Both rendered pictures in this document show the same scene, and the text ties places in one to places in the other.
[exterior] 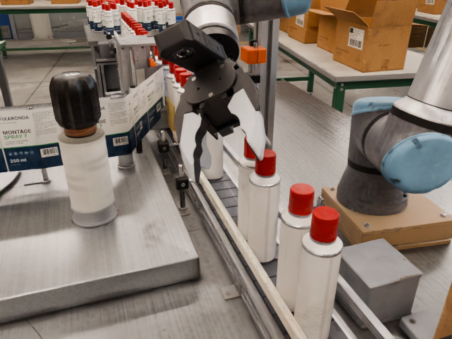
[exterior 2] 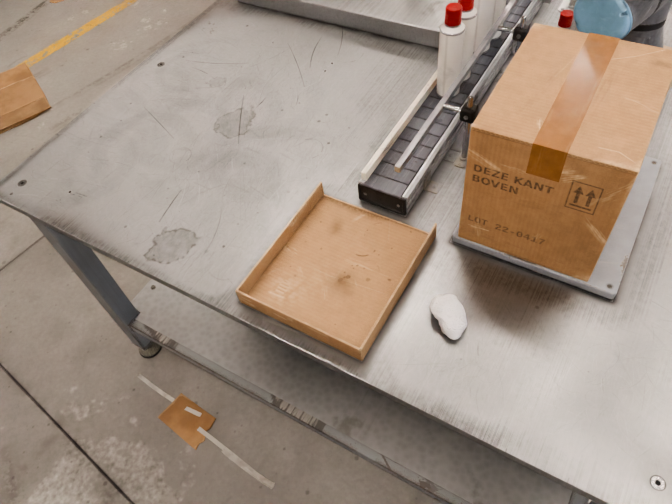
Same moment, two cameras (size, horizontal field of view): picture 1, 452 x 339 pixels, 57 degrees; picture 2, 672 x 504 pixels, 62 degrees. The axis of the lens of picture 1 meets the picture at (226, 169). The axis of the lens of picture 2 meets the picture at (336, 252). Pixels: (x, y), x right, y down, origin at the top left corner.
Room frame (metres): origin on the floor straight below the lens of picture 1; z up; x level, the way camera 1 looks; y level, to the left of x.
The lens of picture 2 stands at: (-0.40, -0.81, 1.70)
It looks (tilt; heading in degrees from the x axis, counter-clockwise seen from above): 53 degrees down; 57
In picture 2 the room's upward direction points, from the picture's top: 9 degrees counter-clockwise
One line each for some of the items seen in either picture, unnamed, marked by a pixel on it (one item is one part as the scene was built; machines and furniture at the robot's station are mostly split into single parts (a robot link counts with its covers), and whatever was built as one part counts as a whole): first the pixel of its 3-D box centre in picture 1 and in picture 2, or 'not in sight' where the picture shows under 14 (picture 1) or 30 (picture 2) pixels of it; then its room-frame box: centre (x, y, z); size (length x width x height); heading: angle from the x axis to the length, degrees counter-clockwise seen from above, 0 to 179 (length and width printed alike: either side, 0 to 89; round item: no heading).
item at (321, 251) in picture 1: (317, 277); (450, 52); (0.43, -0.12, 0.98); 0.05 x 0.05 x 0.20
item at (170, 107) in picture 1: (170, 116); not in sight; (1.17, 0.16, 0.94); 0.10 x 0.01 x 0.09; 19
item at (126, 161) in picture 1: (122, 131); not in sight; (0.96, 0.26, 0.97); 0.05 x 0.05 x 0.19
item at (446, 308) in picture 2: not in sight; (448, 314); (0.01, -0.51, 0.85); 0.08 x 0.07 x 0.04; 33
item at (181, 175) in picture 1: (181, 187); not in sight; (0.83, 0.10, 0.89); 0.03 x 0.03 x 0.12; 19
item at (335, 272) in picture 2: not in sight; (339, 262); (-0.05, -0.29, 0.85); 0.30 x 0.26 x 0.04; 19
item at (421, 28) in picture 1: (407, 33); not in sight; (7.32, -3.08, 0.19); 0.64 x 0.54 x 0.37; 104
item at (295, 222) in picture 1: (296, 249); (462, 36); (0.49, -0.10, 0.98); 0.05 x 0.05 x 0.20
